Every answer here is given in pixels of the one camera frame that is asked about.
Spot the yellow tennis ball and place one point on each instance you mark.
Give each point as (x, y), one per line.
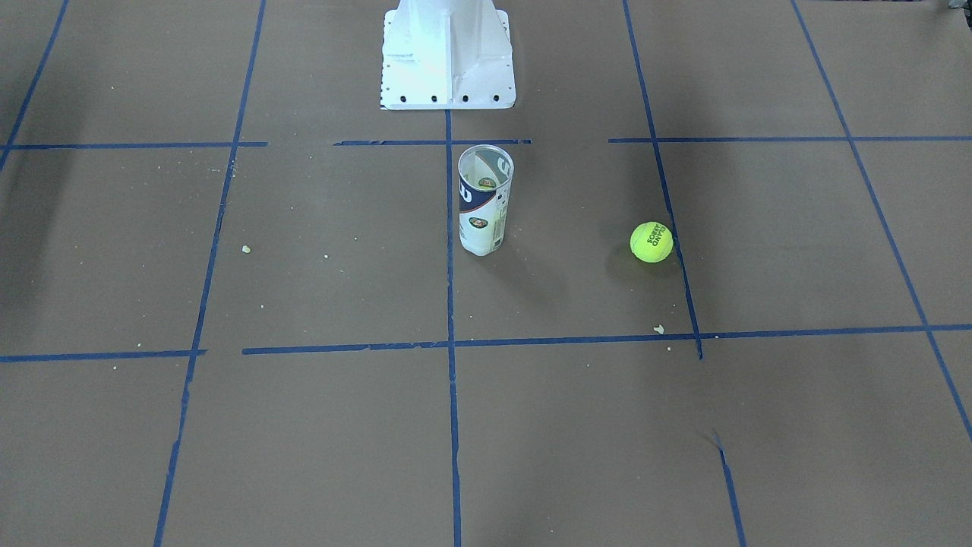
(651, 242)

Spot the clear tennis ball can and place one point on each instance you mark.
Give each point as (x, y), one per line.
(483, 214)

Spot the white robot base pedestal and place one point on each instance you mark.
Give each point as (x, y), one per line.
(439, 55)

